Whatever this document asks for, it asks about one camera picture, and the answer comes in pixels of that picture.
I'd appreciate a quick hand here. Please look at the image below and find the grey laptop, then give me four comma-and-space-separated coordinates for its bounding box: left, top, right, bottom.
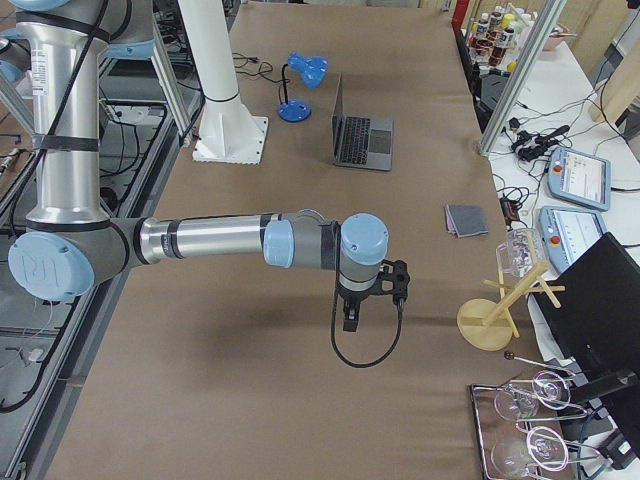
332, 74, 394, 172

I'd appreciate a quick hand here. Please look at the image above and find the folded grey purple cloth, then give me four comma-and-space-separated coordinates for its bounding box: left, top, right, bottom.
444, 204, 489, 238

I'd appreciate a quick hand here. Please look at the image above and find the metal wire glass rack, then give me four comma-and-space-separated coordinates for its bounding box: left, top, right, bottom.
470, 350, 611, 479

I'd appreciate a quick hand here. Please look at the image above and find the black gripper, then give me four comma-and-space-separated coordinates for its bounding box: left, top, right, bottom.
337, 259, 410, 332

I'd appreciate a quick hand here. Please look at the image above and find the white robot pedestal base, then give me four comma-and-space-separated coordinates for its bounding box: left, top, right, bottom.
178, 0, 269, 165

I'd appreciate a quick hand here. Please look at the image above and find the wooden mug tree stand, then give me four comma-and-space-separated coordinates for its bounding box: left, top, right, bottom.
457, 260, 566, 351

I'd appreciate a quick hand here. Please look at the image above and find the clear wine glass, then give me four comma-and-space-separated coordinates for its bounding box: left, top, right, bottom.
494, 370, 570, 421
490, 426, 569, 479

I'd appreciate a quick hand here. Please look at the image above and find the black lamp power cord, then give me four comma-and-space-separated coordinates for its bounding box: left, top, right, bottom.
232, 51, 293, 104

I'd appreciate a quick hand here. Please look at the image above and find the upper clear wine glass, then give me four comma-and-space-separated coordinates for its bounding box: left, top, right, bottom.
494, 370, 570, 421

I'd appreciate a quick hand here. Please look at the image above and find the lower clear wine glass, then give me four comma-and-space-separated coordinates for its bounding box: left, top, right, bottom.
490, 426, 569, 479

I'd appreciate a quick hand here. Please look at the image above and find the lower blue teach pendant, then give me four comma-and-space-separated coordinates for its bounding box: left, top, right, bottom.
538, 206, 607, 273

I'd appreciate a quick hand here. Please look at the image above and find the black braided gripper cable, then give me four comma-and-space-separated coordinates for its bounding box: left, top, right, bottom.
329, 222, 407, 370

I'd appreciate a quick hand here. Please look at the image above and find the clear glass mug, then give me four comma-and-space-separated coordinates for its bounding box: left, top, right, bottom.
496, 228, 547, 278

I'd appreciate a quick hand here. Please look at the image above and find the spice bottle rack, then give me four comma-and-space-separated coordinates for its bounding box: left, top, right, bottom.
465, 1, 534, 73

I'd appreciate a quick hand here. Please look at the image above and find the black monitor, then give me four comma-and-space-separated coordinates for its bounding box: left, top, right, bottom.
533, 233, 639, 453

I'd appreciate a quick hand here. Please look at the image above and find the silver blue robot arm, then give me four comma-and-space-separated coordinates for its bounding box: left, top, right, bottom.
8, 1, 410, 332

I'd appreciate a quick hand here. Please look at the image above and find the blue desk lamp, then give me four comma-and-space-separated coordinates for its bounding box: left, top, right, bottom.
277, 51, 330, 123

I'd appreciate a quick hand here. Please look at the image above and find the blue teach pendant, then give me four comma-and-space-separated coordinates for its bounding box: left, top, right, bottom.
547, 147, 611, 212
538, 206, 607, 273

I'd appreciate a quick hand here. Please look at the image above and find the upper blue teach pendant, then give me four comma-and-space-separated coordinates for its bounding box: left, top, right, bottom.
547, 147, 611, 212

